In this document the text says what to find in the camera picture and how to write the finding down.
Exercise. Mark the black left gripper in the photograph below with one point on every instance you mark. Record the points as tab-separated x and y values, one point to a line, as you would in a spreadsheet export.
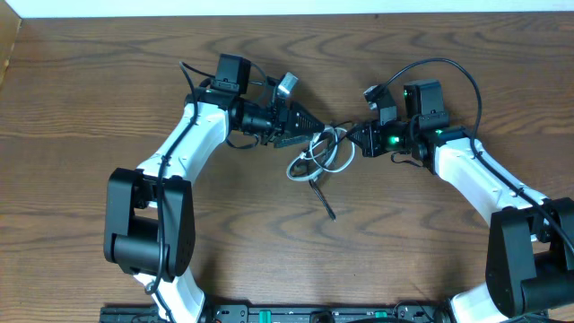
282	124

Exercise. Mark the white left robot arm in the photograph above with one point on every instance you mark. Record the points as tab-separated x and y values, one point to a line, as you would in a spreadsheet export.
150	225

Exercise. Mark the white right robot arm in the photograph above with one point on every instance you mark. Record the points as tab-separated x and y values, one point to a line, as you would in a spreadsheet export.
529	266

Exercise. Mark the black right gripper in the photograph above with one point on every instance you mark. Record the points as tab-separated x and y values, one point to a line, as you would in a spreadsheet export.
377	140

